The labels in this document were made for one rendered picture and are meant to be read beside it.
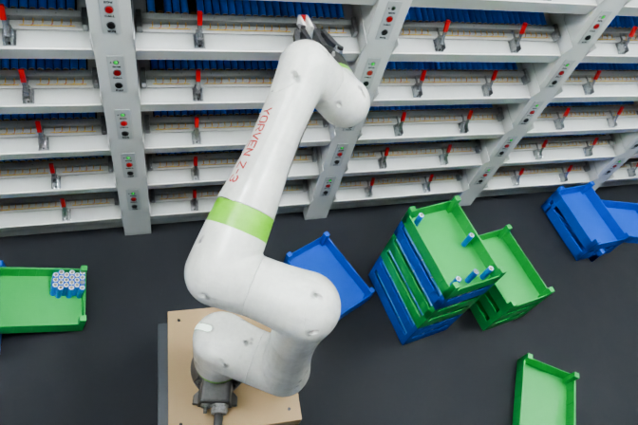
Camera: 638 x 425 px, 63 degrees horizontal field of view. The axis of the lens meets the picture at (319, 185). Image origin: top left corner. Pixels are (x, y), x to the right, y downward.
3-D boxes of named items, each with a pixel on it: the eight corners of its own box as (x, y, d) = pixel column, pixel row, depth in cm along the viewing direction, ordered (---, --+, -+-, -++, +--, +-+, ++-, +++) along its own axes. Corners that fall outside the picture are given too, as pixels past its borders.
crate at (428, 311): (474, 304, 179) (484, 293, 173) (425, 320, 171) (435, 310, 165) (432, 231, 194) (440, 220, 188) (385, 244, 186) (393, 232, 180)
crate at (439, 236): (496, 283, 167) (508, 271, 160) (444, 300, 159) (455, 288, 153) (449, 208, 182) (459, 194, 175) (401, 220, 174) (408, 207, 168)
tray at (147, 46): (355, 61, 151) (367, 44, 142) (135, 59, 133) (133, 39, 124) (345, 1, 156) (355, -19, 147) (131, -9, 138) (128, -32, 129)
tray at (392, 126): (497, 138, 201) (520, 123, 188) (352, 144, 183) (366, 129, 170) (486, 90, 206) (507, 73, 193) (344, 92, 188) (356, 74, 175)
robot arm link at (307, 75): (250, 217, 103) (287, 226, 95) (206, 194, 96) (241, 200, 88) (314, 64, 112) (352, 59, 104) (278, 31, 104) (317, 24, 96)
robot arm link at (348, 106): (347, 146, 113) (386, 114, 109) (311, 117, 105) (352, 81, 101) (329, 108, 122) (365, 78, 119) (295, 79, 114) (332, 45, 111)
